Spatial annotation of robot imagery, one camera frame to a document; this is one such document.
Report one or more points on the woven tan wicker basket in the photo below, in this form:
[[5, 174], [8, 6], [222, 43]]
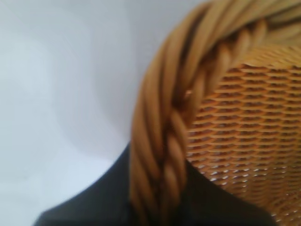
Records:
[[235, 106]]

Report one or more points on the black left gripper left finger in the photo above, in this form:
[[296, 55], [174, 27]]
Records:
[[98, 202]]

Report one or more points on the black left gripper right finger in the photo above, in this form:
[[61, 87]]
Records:
[[216, 207]]

